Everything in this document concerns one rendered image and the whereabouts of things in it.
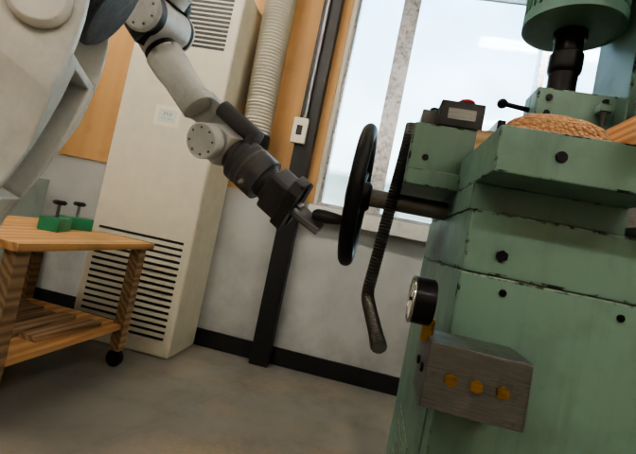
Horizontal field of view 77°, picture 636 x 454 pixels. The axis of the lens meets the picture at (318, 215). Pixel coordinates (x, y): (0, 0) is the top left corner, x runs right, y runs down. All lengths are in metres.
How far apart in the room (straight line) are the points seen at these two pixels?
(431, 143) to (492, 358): 0.40
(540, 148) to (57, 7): 0.54
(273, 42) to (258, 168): 1.50
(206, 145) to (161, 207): 1.29
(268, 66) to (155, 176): 0.77
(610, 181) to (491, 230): 0.15
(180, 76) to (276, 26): 1.42
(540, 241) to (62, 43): 0.61
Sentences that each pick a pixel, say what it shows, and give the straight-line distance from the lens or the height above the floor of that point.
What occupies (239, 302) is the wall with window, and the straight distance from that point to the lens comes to 2.20.
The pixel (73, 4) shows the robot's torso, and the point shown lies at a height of 0.89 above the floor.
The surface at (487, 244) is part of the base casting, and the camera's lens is 0.61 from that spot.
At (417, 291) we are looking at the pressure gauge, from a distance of 0.53.
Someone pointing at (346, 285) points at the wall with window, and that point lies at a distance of 2.08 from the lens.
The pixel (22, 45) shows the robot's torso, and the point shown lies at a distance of 0.49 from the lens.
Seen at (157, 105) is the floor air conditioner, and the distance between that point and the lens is 2.13.
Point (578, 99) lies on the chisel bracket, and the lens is 0.90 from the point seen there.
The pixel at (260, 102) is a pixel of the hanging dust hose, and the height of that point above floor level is 1.29.
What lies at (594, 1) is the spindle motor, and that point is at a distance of 0.91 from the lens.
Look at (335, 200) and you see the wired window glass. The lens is 2.16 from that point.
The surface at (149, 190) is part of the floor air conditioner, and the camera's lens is 2.06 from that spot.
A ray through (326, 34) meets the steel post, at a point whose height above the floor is 1.73.
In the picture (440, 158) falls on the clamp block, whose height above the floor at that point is 0.90.
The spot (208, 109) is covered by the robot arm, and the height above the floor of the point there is 0.92.
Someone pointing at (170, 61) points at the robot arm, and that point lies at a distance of 0.84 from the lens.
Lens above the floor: 0.72
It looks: 2 degrees up
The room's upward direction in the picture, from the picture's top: 12 degrees clockwise
